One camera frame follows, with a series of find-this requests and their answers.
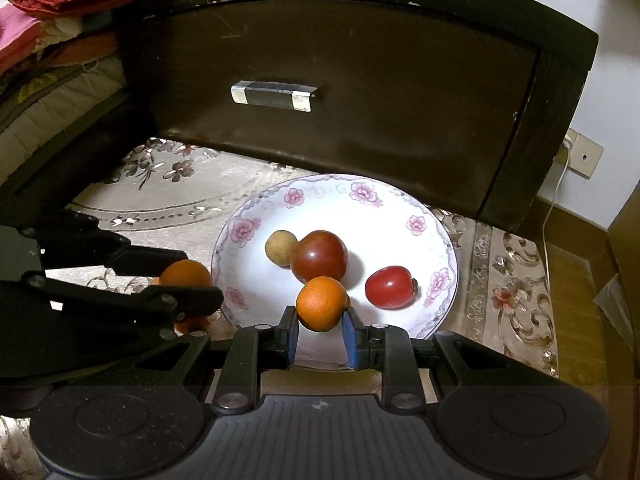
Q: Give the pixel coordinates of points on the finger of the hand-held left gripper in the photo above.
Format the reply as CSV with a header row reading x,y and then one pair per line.
x,y
90,250
150,302

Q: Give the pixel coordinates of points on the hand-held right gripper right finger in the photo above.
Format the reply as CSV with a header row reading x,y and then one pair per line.
x,y
351,340

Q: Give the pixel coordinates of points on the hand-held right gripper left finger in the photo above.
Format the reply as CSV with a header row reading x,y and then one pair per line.
x,y
291,340

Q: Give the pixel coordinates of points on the orange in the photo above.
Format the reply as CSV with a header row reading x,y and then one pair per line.
x,y
320,305
192,325
187,275

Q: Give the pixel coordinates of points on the large dark red tomato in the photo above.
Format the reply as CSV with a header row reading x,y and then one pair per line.
x,y
320,255

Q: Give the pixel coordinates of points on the beige longan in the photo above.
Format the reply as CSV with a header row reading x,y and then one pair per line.
x,y
277,247

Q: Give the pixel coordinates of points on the white floral plate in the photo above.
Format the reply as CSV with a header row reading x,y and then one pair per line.
x,y
380,230

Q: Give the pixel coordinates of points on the floral embroidered tablecloth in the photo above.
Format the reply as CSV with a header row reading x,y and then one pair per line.
x,y
225,180

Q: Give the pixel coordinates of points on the grey mattress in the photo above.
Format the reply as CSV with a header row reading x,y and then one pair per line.
x,y
65,105

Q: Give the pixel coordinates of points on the patterned folded quilt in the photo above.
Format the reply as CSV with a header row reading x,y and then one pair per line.
x,y
60,50

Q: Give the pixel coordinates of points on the dark wooden drawer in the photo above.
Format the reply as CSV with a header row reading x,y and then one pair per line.
x,y
400,135

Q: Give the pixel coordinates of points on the white paper sheet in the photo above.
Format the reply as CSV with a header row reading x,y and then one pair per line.
x,y
612,297

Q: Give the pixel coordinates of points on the dark wooden nightstand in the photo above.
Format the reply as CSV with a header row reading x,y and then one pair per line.
x,y
350,10

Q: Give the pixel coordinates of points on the dark wooden bed frame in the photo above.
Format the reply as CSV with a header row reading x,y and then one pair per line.
x,y
100,135

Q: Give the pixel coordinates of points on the wall socket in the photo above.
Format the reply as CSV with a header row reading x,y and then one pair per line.
x,y
587,157

